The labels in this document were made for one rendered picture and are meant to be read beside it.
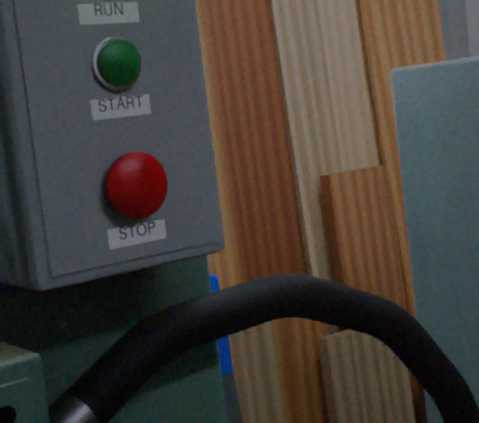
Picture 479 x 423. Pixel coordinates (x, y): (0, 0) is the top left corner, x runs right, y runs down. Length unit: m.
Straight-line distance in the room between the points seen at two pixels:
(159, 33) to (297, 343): 1.56
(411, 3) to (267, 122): 0.48
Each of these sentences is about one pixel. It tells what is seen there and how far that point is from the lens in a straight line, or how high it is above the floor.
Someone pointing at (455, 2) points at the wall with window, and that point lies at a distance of 2.66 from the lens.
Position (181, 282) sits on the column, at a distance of 0.53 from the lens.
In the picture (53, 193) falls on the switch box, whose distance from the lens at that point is 0.42.
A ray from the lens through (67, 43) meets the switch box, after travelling 0.43.
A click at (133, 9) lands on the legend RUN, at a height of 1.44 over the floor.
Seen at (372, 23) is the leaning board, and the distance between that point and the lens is 2.25.
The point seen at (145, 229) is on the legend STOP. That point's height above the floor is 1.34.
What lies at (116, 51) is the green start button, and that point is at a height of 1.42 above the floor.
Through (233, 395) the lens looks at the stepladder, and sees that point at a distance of 1.44.
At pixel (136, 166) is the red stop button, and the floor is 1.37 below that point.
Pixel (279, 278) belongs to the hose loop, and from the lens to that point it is 0.52.
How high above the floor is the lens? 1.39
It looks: 5 degrees down
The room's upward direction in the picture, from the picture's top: 7 degrees counter-clockwise
